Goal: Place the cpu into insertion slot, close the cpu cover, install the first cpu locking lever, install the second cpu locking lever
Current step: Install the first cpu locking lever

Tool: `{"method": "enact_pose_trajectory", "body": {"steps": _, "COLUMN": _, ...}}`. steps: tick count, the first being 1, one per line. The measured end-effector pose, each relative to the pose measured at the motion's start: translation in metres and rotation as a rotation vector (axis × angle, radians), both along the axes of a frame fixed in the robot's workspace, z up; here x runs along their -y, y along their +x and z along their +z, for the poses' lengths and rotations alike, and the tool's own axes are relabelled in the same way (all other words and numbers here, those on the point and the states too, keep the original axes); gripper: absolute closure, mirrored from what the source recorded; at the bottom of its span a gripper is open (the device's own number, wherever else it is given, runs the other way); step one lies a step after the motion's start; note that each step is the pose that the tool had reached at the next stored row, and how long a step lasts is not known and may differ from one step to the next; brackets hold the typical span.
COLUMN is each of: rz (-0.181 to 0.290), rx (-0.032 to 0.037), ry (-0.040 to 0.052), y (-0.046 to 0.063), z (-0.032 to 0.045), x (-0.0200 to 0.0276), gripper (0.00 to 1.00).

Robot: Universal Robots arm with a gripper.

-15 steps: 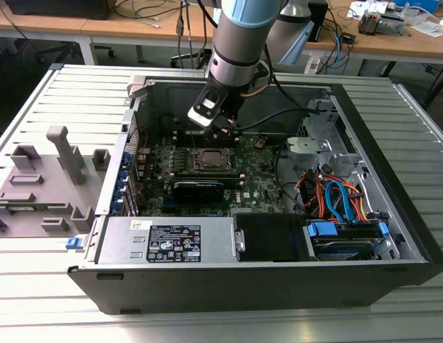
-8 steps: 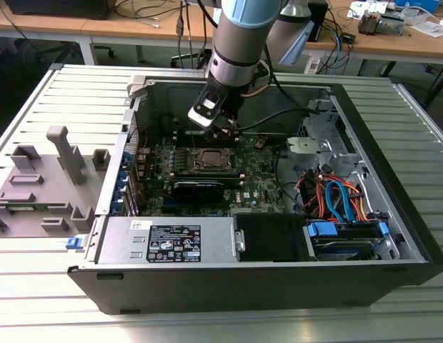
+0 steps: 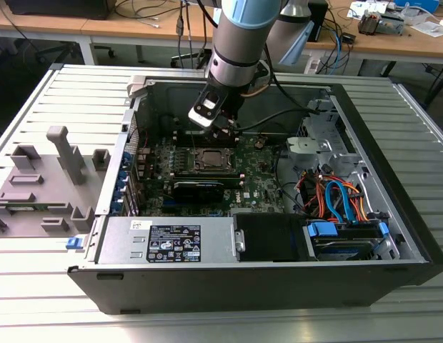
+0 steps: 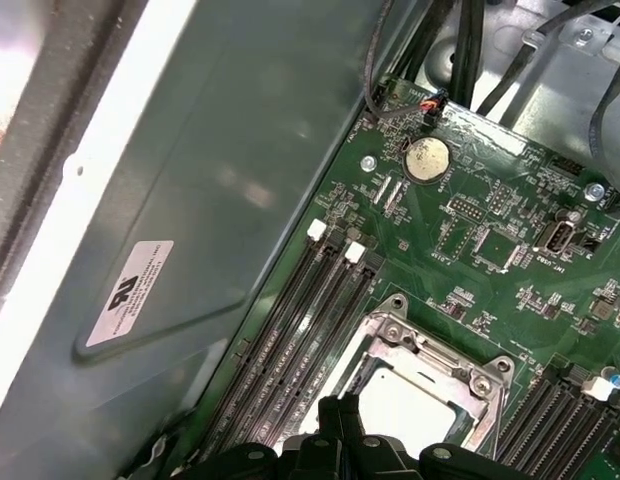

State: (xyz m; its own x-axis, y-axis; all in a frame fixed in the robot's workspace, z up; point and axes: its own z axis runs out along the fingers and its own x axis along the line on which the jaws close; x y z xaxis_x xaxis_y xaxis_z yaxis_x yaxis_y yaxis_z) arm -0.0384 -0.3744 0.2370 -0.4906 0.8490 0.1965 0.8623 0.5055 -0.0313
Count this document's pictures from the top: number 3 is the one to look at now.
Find metal socket cover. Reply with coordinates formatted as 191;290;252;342
198;148;232;172

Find silver CPU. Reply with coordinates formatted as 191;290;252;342
203;151;223;168

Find CPU socket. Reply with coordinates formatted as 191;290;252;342
193;146;239;173

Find CPU cooler heat sink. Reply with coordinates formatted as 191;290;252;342
357;9;384;36

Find green RAM stick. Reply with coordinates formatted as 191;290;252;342
5;203;71;212
172;171;244;189

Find green motherboard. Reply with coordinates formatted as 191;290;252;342
134;132;292;219

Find white power strip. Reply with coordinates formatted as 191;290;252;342
304;56;322;75

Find silver metal drive cage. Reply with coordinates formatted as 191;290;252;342
284;99;371;176

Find black graphics card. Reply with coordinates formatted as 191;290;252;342
170;179;226;204

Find black box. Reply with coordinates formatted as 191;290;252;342
307;0;329;43

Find black plastic shroud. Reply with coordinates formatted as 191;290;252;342
232;212;312;264

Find hard disk blue carrier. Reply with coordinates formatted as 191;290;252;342
302;218;391;262

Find white printed papers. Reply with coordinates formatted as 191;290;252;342
346;0;390;21

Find wooden desk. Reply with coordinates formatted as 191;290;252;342
0;0;214;40
307;0;443;60

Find grey metal device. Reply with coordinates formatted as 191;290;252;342
380;13;410;36

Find grey power supply unit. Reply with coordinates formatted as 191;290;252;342
95;215;240;266

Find black monitor base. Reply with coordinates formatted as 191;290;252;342
4;0;112;21

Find grey parts rack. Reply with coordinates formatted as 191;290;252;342
0;124;112;239

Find blue box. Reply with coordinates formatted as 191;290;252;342
392;0;440;10

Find white paper sheet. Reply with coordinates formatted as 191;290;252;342
409;19;443;39

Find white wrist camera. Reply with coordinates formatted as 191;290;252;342
187;84;229;128

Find beige wrist camera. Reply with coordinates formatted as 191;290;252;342
253;59;272;92

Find grey case handle latch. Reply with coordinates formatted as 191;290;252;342
126;75;155;100

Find orange wire bundle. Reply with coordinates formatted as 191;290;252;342
296;173;371;224

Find blue wire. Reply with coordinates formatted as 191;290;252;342
324;179;355;225

